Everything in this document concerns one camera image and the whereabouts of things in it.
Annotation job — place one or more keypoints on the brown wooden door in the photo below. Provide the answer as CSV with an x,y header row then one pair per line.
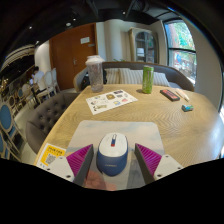
x,y
66,56

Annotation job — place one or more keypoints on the pale sky-print mouse pad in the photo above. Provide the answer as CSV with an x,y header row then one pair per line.
x,y
133,133

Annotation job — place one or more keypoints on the white tube with orange label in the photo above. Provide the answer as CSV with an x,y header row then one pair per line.
x,y
182,94

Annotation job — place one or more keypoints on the pale glass-door cabinet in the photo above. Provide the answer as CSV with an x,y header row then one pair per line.
x,y
145,45

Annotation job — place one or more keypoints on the green drink can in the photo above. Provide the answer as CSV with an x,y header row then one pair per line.
x,y
148,80

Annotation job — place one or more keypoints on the black backpack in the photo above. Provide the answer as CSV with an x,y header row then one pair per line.
x,y
85,81

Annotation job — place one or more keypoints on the clear shaker bottle white lid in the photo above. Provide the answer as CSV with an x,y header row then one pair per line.
x,y
95,75

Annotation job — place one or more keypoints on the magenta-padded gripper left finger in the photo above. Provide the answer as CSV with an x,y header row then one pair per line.
x,y
61,166

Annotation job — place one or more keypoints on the black-framed window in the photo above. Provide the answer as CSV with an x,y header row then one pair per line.
x,y
181,50

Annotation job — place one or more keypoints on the striped cushion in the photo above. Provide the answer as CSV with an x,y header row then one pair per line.
x,y
112,76
131,76
161,80

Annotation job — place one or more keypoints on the yellow code sticker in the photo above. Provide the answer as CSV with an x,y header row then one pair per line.
x,y
50,156

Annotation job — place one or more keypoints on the brown curved sofa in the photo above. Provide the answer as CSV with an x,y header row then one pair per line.
x,y
176,78

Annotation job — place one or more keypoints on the small green and white pack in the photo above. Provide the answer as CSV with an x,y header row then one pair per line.
x,y
187,108

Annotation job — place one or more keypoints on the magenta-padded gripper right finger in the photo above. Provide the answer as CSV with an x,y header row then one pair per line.
x,y
166,165

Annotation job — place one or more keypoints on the white sticker sheet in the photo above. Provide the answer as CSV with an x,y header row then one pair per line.
x,y
110,101

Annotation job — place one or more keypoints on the grey tufted armchair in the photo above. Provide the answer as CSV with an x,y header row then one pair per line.
x,y
46,120

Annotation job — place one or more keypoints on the person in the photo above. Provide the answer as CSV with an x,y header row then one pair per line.
x,y
38,78

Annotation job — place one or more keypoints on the blue and white computer mouse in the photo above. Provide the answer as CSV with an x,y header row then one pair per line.
x,y
112,156

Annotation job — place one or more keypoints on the white door sign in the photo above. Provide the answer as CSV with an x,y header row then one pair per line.
x,y
85,40

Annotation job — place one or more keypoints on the black and orange flat box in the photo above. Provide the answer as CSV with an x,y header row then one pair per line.
x,y
169,95

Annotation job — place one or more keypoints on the group of dining chairs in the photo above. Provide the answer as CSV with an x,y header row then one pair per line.
x,y
48,83

